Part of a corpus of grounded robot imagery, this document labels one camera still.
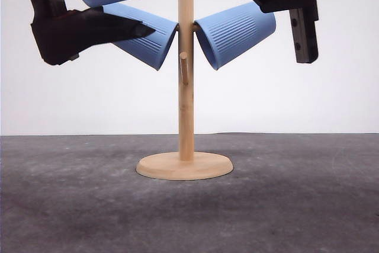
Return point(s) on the wooden mug tree stand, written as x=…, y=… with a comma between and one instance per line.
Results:
x=186, y=164

